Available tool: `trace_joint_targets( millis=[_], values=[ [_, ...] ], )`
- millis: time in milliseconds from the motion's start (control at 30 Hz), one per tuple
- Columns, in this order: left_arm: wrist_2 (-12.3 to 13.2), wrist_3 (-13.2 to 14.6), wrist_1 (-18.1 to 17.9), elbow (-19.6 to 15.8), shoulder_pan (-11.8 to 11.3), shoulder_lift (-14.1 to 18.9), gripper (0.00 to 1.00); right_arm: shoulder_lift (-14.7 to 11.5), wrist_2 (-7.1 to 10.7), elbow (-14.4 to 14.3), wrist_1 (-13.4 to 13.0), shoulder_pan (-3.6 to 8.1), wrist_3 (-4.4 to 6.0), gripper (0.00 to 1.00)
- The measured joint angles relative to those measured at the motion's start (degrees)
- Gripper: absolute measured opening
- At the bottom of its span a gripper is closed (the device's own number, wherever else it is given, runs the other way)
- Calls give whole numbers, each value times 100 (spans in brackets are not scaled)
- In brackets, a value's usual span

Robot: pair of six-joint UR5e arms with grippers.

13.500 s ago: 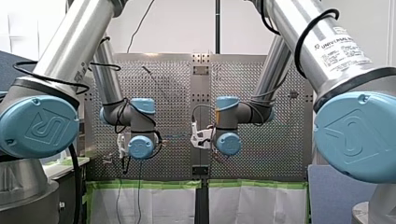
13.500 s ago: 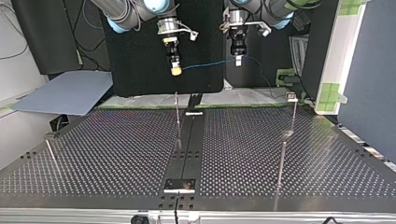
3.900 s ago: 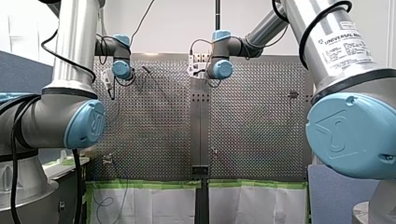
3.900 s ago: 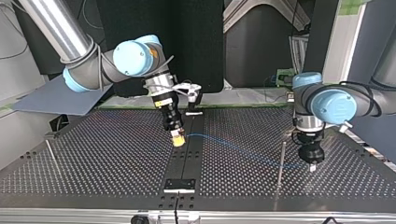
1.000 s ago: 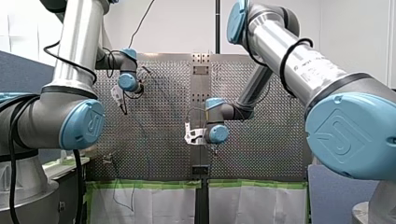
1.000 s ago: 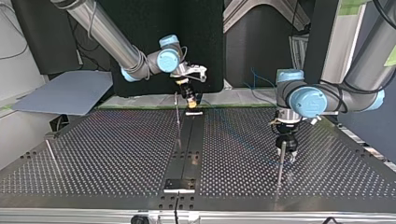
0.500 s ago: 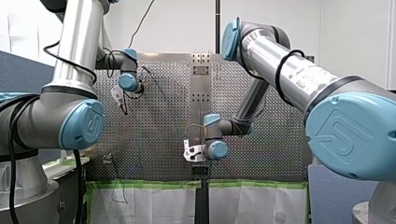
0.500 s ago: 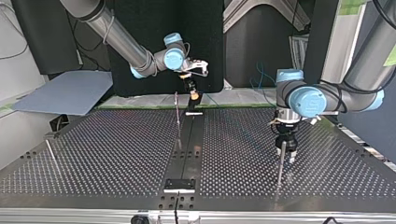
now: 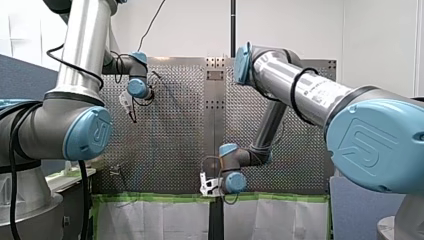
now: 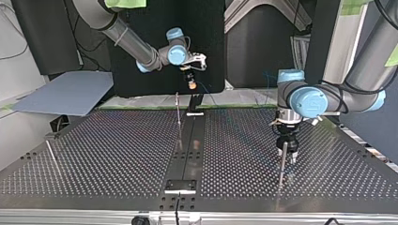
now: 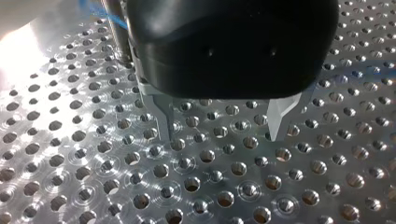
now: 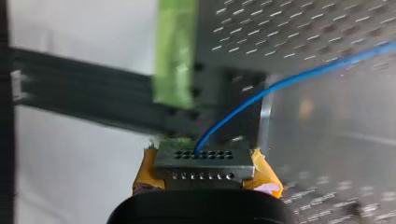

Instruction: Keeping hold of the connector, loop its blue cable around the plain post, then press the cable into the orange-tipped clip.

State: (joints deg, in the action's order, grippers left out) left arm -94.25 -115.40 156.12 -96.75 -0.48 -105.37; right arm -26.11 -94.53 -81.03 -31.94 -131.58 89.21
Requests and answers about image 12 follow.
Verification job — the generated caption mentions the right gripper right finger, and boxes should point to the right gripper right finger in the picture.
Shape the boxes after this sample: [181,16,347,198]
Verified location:
[242,148,284,199]

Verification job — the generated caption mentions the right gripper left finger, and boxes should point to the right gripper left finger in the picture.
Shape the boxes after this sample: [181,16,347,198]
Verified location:
[132,147,166,196]

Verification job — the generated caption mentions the blue cable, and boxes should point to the blue cable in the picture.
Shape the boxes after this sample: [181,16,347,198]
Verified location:
[153,39,396,182]

